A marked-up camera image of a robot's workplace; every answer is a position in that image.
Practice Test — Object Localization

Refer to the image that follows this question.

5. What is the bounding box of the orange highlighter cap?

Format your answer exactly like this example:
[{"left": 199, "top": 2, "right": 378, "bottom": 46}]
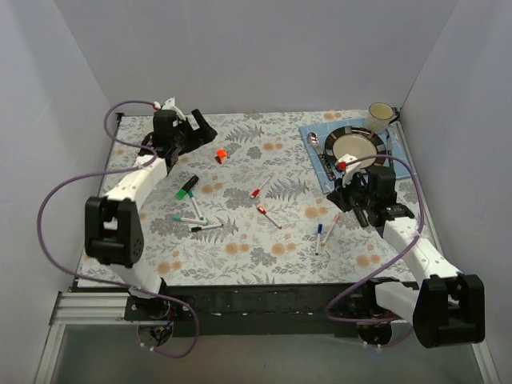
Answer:
[{"left": 215, "top": 150, "right": 228, "bottom": 164}]

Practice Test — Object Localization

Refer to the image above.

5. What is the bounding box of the orange capped black highlighter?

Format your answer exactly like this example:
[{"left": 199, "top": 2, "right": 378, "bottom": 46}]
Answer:
[{"left": 354, "top": 205, "right": 369, "bottom": 228}]

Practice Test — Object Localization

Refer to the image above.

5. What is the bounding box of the red capped marker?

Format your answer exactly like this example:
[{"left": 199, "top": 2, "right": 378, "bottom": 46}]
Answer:
[
  {"left": 257, "top": 206, "right": 282, "bottom": 229},
  {"left": 250, "top": 175, "right": 272, "bottom": 199}
]

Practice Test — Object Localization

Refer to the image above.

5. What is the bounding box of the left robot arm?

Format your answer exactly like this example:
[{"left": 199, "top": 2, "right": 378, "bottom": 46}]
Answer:
[{"left": 85, "top": 107, "right": 217, "bottom": 320}]

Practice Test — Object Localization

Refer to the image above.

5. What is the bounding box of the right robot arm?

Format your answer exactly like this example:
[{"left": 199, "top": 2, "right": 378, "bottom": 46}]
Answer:
[{"left": 328, "top": 161, "right": 485, "bottom": 348}]

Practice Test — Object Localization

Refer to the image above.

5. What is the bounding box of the pink capped white pen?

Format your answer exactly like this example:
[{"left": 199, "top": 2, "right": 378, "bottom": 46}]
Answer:
[{"left": 321, "top": 213, "right": 340, "bottom": 247}]

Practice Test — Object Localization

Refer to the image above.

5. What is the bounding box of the blue capped white pen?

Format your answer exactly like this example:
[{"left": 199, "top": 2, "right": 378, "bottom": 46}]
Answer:
[{"left": 314, "top": 223, "right": 323, "bottom": 255}]

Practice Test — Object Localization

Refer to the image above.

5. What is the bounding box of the black capped white pen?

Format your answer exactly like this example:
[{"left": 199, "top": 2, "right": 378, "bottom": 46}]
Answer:
[{"left": 190, "top": 223, "right": 224, "bottom": 233}]

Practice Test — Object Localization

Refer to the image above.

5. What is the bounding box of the green capped black highlighter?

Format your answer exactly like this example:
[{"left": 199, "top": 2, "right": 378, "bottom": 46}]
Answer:
[{"left": 175, "top": 175, "right": 199, "bottom": 200}]

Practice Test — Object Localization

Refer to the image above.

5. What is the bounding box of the black rimmed beige plate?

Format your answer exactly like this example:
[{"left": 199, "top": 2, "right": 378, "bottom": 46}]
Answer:
[{"left": 324, "top": 126, "right": 387, "bottom": 171}]

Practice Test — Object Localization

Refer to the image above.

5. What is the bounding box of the cream enamel mug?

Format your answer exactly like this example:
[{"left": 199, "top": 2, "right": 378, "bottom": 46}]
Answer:
[{"left": 363, "top": 102, "right": 399, "bottom": 134}]

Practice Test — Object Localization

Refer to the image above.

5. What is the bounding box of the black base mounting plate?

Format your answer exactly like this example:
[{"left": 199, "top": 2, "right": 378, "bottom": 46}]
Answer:
[{"left": 124, "top": 286, "right": 411, "bottom": 339}]

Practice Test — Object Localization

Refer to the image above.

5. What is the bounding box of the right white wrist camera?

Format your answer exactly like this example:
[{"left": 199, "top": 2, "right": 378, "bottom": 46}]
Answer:
[{"left": 335, "top": 154, "right": 360, "bottom": 188}]

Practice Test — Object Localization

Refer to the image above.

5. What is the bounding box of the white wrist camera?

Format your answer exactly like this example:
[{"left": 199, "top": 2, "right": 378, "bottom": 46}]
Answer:
[
  {"left": 153, "top": 98, "right": 186, "bottom": 121},
  {"left": 335, "top": 154, "right": 360, "bottom": 188}
]

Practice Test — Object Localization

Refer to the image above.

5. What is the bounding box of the steel fork patterned handle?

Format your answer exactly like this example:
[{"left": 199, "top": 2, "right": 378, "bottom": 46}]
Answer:
[{"left": 318, "top": 154, "right": 336, "bottom": 181}]

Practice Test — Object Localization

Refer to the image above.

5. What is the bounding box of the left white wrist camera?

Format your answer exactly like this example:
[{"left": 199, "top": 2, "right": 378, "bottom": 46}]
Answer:
[{"left": 153, "top": 98, "right": 186, "bottom": 121}]

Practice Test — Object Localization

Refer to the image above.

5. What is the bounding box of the steel knife patterned handle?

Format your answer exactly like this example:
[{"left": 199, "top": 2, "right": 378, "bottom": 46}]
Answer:
[{"left": 386, "top": 130, "right": 393, "bottom": 167}]

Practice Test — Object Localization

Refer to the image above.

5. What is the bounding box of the steel spoon patterned handle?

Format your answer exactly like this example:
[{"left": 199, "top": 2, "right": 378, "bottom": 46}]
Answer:
[{"left": 307, "top": 132, "right": 323, "bottom": 156}]

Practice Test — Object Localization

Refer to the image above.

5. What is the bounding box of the aluminium frame rail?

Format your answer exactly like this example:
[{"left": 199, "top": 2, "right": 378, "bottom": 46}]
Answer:
[{"left": 50, "top": 292, "right": 128, "bottom": 325}]

